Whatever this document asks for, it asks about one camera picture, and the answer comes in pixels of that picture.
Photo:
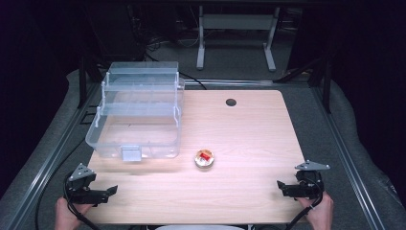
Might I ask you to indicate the black tripod legs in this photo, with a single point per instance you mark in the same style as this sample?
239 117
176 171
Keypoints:
300 72

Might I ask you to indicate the aluminium cross rail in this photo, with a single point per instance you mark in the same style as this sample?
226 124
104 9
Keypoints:
230 82

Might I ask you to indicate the person's left hand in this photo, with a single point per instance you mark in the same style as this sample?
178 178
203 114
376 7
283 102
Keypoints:
67 215

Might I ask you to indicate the grey metal stand frame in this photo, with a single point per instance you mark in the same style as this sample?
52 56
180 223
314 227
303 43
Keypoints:
236 22

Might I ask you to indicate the clear plastic tiered storage box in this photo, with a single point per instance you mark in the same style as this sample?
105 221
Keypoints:
140 127

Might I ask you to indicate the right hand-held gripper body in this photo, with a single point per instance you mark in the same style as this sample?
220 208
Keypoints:
307 185

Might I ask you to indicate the person's right hand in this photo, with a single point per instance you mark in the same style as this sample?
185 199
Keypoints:
317 212

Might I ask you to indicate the small round container red piece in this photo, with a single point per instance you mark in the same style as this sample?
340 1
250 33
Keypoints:
204 158

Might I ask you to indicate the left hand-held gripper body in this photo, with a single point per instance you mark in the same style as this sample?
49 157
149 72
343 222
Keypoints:
82 188

